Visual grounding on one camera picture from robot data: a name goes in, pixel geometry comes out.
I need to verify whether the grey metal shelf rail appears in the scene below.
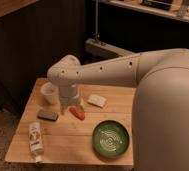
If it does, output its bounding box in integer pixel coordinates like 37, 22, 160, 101
85, 38, 132, 59

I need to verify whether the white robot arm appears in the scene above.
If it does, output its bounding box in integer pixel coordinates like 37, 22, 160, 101
47, 48, 189, 171

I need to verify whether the green ribbed bowl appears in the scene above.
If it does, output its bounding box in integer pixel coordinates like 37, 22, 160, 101
92, 120, 130, 159

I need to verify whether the white plastic cup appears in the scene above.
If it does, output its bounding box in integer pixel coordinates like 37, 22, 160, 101
40, 82, 58, 105

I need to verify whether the vertical metal pole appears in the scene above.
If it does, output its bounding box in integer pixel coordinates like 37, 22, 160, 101
95, 0, 99, 42

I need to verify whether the dark grey sponge block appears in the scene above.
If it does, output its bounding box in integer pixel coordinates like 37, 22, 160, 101
37, 110, 58, 121

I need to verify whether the upper wooden shelf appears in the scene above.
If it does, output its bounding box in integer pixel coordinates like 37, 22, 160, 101
100, 0, 189, 23

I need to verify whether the white lotion bottle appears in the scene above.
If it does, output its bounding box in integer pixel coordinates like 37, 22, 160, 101
29, 122, 44, 163

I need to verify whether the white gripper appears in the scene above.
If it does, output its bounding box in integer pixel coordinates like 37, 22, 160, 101
59, 84, 85, 115

